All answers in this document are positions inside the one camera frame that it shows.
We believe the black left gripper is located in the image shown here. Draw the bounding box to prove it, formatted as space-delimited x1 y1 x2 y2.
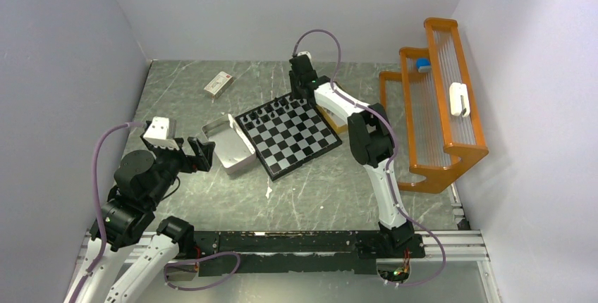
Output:
140 132 214 206

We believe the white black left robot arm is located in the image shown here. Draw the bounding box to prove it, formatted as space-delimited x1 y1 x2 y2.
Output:
65 135 216 302

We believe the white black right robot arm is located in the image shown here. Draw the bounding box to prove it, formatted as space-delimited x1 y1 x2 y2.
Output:
289 54 415 258

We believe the pink metal tin box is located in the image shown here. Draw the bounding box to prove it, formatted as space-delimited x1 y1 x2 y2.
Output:
201 113 257 175

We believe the black white chessboard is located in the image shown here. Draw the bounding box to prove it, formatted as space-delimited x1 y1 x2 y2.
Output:
235 93 342 181

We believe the yellow tray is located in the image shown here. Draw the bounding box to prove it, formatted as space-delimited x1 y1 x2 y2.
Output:
317 106 348 135

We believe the white red card box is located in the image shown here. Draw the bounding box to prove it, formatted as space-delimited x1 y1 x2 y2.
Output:
204 71 234 99

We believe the blue round object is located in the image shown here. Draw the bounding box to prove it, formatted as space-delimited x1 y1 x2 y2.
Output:
415 58 432 73

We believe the orange wooden rack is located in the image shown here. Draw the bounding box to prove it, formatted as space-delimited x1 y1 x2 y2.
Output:
379 18 489 194

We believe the white plastic clip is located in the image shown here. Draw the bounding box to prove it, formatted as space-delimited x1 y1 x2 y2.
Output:
449 82 471 118

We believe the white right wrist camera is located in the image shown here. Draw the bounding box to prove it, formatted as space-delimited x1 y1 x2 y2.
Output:
297 51 312 61

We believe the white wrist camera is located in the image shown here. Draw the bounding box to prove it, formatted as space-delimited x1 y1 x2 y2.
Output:
297 51 312 61
142 116 180 150

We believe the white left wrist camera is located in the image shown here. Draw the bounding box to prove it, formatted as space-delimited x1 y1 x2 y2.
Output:
142 116 180 150

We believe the black mounting rail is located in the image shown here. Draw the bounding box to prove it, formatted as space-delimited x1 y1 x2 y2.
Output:
175 230 426 277

